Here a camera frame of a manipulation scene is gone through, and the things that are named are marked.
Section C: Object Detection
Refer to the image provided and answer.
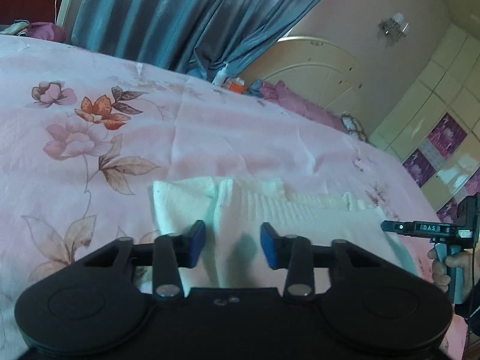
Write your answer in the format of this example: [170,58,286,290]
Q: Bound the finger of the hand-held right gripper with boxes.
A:
[380,221,415,235]

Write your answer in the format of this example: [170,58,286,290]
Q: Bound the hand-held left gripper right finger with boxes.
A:
[260,221,388,301]

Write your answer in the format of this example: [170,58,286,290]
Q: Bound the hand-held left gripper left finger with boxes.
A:
[80,220,207,301]

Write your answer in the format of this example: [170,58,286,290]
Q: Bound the white knit sweater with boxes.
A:
[150,176,418,290]

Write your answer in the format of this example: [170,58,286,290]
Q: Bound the person's right forearm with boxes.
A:
[454,275,480,349]

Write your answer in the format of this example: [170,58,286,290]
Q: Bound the person's right hand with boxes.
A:
[428,249,480,298]

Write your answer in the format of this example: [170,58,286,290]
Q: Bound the floral pillow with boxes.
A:
[340,114,371,142]

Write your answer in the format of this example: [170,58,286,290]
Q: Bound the pink floral bedsheet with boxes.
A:
[0,34,469,349]

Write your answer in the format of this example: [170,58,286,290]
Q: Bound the cream wardrobe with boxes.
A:
[370,22,480,227]

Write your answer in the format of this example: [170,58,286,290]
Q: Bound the pink pillow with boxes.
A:
[258,80,349,131]

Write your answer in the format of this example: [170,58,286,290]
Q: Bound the orange box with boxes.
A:
[224,77,245,94]

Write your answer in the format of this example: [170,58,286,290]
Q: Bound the cream round headboard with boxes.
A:
[238,36,371,121]

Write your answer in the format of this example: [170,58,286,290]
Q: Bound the blue patterned curtain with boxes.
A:
[70,0,354,83]

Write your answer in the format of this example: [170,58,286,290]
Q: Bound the purple cloth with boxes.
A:
[28,22,67,43]

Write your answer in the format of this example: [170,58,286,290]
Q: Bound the wall lamp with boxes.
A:
[378,13,409,40]

